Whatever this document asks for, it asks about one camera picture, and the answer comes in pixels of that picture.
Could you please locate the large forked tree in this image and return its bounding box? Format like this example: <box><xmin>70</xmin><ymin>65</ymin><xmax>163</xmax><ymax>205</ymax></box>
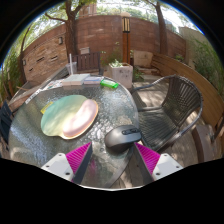
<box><xmin>44</xmin><ymin>0</ymin><xmax>98</xmax><ymax>58</ymax></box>

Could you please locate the concrete planter with plant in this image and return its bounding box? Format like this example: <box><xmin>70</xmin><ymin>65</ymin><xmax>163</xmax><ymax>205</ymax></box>
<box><xmin>107</xmin><ymin>59</ymin><xmax>134</xmax><ymax>89</ymax></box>

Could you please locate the black metal chair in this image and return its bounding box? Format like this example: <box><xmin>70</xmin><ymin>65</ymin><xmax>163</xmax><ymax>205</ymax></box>
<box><xmin>0</xmin><ymin>99</ymin><xmax>14</xmax><ymax>144</ymax></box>

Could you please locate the tall slender tree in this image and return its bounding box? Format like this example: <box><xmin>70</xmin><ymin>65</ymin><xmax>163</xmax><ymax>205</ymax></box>
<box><xmin>143</xmin><ymin>0</ymin><xmax>171</xmax><ymax>56</ymax></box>

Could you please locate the dark wicker armchair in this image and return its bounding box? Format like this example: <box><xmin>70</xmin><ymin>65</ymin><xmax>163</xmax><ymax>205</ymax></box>
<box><xmin>130</xmin><ymin>74</ymin><xmax>204</xmax><ymax>153</ymax></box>

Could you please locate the pastel rainbow mouse pad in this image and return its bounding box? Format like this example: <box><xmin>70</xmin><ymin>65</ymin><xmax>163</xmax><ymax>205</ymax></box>
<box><xmin>40</xmin><ymin>94</ymin><xmax>100</xmax><ymax>140</ymax></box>

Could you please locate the white printed strip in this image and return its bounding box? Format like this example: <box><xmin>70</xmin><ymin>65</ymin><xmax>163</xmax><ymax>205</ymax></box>
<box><xmin>24</xmin><ymin>88</ymin><xmax>44</xmax><ymax>105</ymax></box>

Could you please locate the stone water trough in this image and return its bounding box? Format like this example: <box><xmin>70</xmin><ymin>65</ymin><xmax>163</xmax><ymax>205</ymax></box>
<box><xmin>8</xmin><ymin>66</ymin><xmax>71</xmax><ymax>113</ymax></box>

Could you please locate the beige stone block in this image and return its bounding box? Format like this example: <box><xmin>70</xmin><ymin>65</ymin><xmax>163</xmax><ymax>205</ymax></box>
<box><xmin>133</xmin><ymin>49</ymin><xmax>154</xmax><ymax>69</ymax></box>

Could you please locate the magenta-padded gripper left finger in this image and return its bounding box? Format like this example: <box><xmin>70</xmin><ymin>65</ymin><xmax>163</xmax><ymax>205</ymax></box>
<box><xmin>40</xmin><ymin>142</ymin><xmax>94</xmax><ymax>185</ymax></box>

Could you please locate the green plastic box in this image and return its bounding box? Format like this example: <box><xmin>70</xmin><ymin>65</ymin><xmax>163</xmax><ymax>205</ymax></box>
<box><xmin>100</xmin><ymin>79</ymin><xmax>119</xmax><ymax>90</ymax></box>

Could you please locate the dark grey computer mouse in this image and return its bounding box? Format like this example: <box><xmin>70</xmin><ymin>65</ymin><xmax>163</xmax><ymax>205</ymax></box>
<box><xmin>104</xmin><ymin>124</ymin><xmax>142</xmax><ymax>154</ymax></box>

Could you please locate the grey wall box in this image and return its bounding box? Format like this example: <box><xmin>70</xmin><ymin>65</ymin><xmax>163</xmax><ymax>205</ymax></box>
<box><xmin>79</xmin><ymin>46</ymin><xmax>91</xmax><ymax>55</ymax></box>

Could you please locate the dark wooden slatted chair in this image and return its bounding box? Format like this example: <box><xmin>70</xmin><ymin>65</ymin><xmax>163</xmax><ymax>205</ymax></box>
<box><xmin>71</xmin><ymin>51</ymin><xmax>104</xmax><ymax>76</ymax></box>

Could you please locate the wooden lantern lamp post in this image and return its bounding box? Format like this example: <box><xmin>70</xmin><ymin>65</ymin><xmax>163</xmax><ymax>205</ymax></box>
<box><xmin>121</xmin><ymin>12</ymin><xmax>132</xmax><ymax>65</ymax></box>

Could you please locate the blue and white booklet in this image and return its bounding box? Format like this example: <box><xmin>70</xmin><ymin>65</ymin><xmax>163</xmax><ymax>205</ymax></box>
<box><xmin>83</xmin><ymin>75</ymin><xmax>105</xmax><ymax>86</ymax></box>

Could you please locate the clear plastic cup with straw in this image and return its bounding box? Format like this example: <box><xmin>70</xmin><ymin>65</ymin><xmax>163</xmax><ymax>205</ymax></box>
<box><xmin>65</xmin><ymin>53</ymin><xmax>78</xmax><ymax>76</ymax></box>

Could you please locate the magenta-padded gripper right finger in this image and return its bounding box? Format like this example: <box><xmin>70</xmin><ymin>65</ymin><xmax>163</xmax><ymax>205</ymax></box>
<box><xmin>134</xmin><ymin>142</ymin><xmax>184</xmax><ymax>185</ymax></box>

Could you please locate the curved wooden bench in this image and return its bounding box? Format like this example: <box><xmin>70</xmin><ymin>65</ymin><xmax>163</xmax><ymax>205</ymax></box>
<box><xmin>151</xmin><ymin>52</ymin><xmax>224</xmax><ymax>134</ymax></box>

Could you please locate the thin leaning tree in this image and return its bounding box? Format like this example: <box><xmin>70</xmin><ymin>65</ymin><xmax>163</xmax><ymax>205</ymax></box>
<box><xmin>18</xmin><ymin>23</ymin><xmax>34</xmax><ymax>84</ymax></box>

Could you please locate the colourful printed magazine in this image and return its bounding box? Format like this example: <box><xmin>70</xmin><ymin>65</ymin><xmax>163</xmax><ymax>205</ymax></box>
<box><xmin>41</xmin><ymin>79</ymin><xmax>64</xmax><ymax>92</ymax></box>

